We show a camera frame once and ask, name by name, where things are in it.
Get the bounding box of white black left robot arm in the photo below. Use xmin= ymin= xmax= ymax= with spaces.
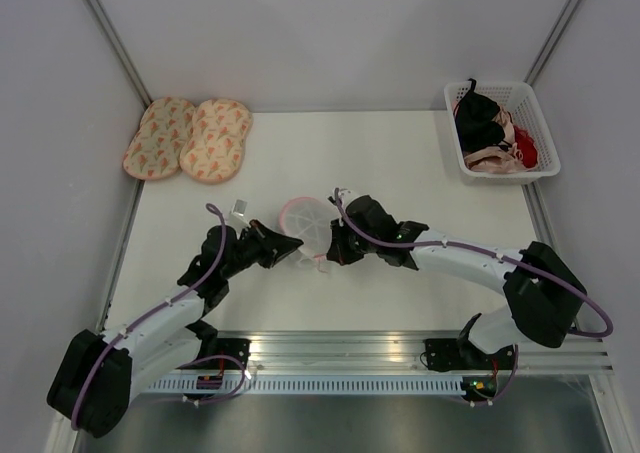
xmin=46 ymin=220 xmax=303 ymax=438

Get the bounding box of white pink mesh laundry bag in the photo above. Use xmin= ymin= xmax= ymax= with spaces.
xmin=279 ymin=197 xmax=336 ymax=273

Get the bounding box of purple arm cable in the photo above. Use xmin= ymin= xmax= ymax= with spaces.
xmin=69 ymin=202 xmax=251 ymax=432
xmin=327 ymin=187 xmax=614 ymax=407

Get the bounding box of red bra in basket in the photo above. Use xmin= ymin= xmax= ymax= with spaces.
xmin=513 ymin=126 xmax=538 ymax=169

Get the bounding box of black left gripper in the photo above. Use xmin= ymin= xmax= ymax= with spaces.
xmin=222 ymin=219 xmax=303 ymax=280

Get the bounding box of aluminium front rail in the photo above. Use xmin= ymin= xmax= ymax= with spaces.
xmin=218 ymin=331 xmax=613 ymax=375

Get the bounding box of beige pink bra in basket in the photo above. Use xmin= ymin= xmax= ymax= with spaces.
xmin=461 ymin=103 xmax=530 ymax=175

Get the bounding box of floral pad near centre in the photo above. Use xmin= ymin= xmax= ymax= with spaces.
xmin=180 ymin=98 xmax=253 ymax=184

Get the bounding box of floral pad near wall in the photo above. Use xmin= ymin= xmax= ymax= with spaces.
xmin=122 ymin=97 xmax=195 ymax=181

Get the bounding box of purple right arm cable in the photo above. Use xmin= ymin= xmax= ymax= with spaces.
xmin=327 ymin=187 xmax=614 ymax=407

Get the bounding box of white slotted cable duct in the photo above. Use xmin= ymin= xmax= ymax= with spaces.
xmin=146 ymin=374 xmax=464 ymax=396

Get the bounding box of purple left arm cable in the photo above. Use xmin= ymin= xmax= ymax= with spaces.
xmin=69 ymin=202 xmax=251 ymax=432

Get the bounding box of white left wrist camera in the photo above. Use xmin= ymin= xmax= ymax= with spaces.
xmin=228 ymin=199 xmax=250 ymax=229

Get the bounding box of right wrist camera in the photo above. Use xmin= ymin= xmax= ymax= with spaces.
xmin=328 ymin=187 xmax=361 ymax=210

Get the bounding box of black bra in basket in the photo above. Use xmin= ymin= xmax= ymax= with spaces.
xmin=454 ymin=78 xmax=507 ymax=153

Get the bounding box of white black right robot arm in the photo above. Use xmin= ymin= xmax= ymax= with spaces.
xmin=326 ymin=189 xmax=586 ymax=372

